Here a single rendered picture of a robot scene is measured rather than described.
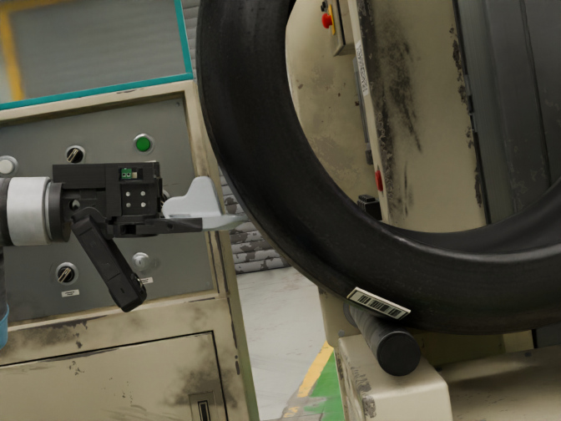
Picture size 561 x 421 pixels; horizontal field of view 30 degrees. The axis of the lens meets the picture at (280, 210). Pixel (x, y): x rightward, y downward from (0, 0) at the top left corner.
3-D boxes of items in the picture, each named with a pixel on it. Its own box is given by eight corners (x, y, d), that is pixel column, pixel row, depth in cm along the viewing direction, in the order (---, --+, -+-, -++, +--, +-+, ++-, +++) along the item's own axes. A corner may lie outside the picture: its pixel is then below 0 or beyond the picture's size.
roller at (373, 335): (386, 316, 141) (356, 327, 141) (375, 284, 141) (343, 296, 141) (427, 367, 106) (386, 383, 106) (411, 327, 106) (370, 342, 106)
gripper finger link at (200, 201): (245, 175, 113) (159, 177, 112) (247, 230, 113) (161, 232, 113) (246, 174, 116) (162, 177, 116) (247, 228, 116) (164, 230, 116)
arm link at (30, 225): (8, 248, 112) (25, 242, 120) (51, 246, 112) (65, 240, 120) (5, 178, 111) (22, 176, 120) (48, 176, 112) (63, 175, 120)
